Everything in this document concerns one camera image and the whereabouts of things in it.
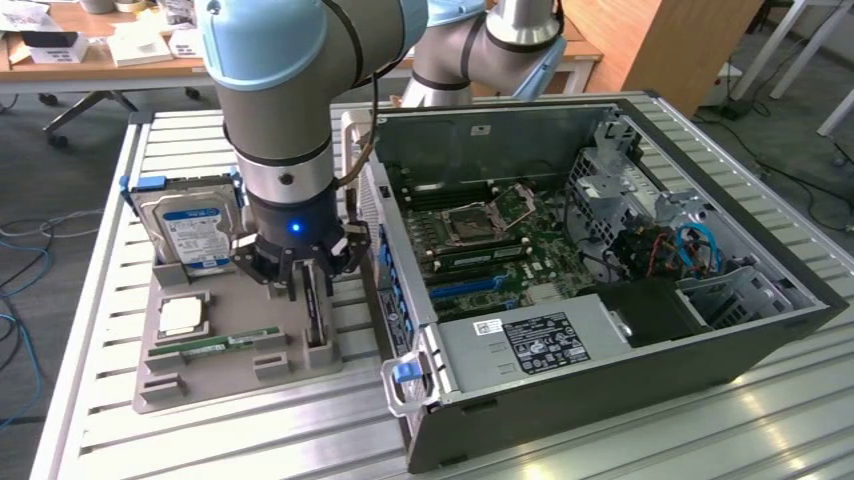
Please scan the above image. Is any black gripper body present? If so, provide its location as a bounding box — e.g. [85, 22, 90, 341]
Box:
[247, 192, 350, 287]

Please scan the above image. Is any black graphics card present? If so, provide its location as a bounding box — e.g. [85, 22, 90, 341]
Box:
[297, 259, 330, 350]

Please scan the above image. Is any hard disk in blue carrier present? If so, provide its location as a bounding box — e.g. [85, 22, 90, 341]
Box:
[119, 167, 246, 279]

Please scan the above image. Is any silver CPU chip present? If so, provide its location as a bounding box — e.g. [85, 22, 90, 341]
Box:
[158, 295, 210, 337]

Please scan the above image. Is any bare green RAM stick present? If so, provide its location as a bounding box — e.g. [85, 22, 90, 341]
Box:
[147, 327, 282, 357]

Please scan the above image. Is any CPU socket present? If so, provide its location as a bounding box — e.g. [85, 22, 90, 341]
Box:
[442, 201, 501, 247]

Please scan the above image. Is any long expansion slot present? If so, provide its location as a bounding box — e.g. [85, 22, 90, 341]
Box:
[425, 276, 510, 297]

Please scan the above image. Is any grey parts rack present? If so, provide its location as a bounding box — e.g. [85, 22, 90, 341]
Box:
[131, 204, 346, 415]

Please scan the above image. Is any grey power supply unit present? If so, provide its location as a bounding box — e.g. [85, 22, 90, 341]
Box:
[433, 293, 633, 394]

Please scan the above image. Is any metal socket cover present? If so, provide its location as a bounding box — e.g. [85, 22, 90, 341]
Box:
[490, 182, 540, 232]

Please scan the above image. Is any green motherboard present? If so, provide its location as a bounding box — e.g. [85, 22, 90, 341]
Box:
[390, 167, 606, 324]

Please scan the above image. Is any silver chipset heat sink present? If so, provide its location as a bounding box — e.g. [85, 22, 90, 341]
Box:
[525, 283, 561, 307]

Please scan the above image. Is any metal disk bay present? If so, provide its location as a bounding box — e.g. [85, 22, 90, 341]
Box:
[565, 144, 673, 251]
[674, 264, 807, 332]

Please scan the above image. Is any black chair base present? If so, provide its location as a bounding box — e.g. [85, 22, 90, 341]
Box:
[41, 88, 203, 147]

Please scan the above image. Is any white labelled box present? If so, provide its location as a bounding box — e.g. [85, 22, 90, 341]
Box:
[167, 27, 206, 60]

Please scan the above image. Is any white packaging tray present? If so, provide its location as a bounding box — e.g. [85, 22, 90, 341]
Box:
[106, 24, 177, 68]

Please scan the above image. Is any grey printed packet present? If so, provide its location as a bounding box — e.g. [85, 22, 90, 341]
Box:
[159, 0, 197, 26]

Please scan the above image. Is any black open PC case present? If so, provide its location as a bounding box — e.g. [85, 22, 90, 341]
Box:
[340, 91, 851, 475]

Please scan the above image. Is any white box with black lid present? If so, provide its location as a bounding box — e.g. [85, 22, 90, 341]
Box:
[19, 30, 93, 65]

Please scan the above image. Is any wooden desk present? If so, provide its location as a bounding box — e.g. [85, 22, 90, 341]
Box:
[0, 0, 606, 110]

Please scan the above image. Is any flat cardboard box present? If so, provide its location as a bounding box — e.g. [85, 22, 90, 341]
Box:
[0, 33, 35, 71]

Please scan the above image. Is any printed paper sheet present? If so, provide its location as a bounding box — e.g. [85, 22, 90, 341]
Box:
[0, 7, 57, 32]

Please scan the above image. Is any wooden cabinet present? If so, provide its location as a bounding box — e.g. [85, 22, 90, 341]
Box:
[566, 0, 768, 119]

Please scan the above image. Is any white floor box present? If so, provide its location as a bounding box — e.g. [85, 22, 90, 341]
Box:
[711, 63, 748, 121]

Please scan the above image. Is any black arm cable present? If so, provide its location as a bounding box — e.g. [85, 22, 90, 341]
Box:
[333, 52, 420, 191]

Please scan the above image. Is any white floor cable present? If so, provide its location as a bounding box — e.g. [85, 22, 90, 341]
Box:
[0, 209, 102, 240]

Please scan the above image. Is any blue floor cable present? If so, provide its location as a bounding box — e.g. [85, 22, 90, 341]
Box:
[0, 239, 55, 429]

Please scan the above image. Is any black cable bundle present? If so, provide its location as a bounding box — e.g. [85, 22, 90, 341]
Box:
[577, 224, 677, 281]

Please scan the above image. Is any red wire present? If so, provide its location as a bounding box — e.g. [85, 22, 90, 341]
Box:
[650, 230, 672, 275]

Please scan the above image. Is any blue wire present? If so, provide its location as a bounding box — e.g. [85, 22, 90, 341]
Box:
[673, 222, 728, 277]

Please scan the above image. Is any white metal table frame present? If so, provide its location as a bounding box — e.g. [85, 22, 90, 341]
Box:
[731, 0, 854, 139]

